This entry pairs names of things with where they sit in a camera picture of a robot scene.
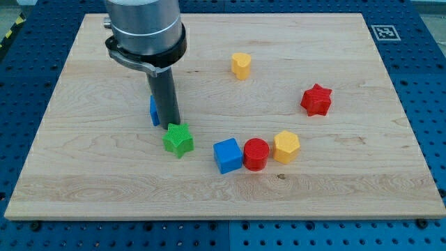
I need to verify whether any blue triangle block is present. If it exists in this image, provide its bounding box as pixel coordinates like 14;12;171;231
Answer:
149;96;160;126

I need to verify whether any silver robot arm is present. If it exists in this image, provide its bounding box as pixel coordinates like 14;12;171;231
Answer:
105;0;187;77

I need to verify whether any green star block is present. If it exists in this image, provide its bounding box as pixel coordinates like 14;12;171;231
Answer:
162;123;194;158

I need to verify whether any red star block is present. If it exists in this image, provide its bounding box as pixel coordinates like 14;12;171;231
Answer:
300;83;332;116

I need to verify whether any blue cube block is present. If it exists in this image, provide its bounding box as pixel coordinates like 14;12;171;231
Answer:
213;138;243;174

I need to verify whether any red cylinder block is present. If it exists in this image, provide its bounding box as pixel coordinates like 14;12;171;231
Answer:
243;138;270;172

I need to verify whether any yellow heart block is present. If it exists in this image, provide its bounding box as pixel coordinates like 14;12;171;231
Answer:
231;52;252;80

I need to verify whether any yellow hexagon block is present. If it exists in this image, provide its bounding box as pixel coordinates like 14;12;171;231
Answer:
272;130;300;164

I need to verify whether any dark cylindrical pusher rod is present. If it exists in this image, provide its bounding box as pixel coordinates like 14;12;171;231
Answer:
147;68;180;130

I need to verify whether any wooden board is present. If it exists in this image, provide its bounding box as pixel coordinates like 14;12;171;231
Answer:
5;13;445;221

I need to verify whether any white fiducial marker tag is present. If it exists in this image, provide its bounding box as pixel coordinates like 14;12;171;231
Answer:
371;24;401;41

